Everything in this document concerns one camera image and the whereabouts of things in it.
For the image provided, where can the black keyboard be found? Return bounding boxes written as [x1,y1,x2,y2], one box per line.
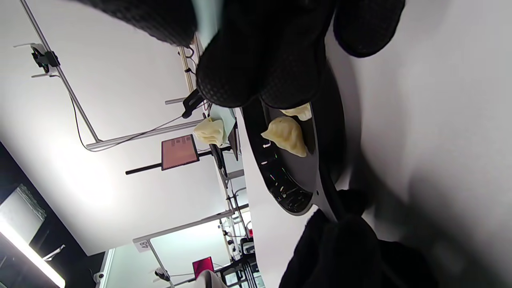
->
[210,143,229,178]

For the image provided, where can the black cast iron frying pan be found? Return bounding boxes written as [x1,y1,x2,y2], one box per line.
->
[242,64,348,222]

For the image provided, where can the light blue dessert spatula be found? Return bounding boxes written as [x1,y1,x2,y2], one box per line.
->
[192,0,237,146]

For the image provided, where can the pale fried dumpling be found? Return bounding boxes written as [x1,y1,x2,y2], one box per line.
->
[261,116,308,158]
[280,103,312,121]
[193,117,224,146]

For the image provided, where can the ceiling light strip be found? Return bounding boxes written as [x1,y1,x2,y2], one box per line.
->
[0,218,66,288]

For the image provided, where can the person's left hand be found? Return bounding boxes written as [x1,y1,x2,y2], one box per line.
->
[279,189,440,288]

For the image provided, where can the pink screen monitor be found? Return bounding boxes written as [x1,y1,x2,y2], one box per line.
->
[125,134,232,175]

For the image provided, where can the person's right hand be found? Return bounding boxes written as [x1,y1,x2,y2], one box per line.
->
[76,0,406,109]

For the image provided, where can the red screen monitor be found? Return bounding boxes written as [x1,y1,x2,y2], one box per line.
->
[192,256,214,278]

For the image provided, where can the aluminium frame with tag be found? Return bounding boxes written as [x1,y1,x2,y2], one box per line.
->
[133,208,240,288]

